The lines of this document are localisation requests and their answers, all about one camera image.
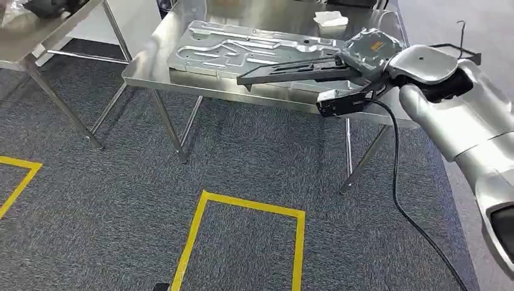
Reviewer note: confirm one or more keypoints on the dark grey carpet mat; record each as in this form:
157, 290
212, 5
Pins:
120, 209

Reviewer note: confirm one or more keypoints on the black plastic perforated plate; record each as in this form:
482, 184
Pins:
281, 74

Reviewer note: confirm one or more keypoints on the black object on steel table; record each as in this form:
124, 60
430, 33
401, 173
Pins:
52, 8

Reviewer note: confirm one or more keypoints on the black robot foot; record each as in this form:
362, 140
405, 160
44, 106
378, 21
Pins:
161, 287

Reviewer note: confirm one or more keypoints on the steel table with rim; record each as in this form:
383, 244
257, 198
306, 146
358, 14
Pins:
281, 12

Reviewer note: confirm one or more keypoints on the stamped sheet metal panel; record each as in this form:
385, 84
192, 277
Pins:
225, 48

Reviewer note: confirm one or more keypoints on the white crumpled cloth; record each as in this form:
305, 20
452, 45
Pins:
330, 19

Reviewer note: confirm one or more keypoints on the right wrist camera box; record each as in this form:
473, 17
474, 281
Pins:
341, 105

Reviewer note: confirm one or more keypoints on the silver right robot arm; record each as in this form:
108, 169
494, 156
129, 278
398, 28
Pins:
461, 120

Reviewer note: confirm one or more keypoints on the dark object at table edge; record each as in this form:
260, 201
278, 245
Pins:
353, 3

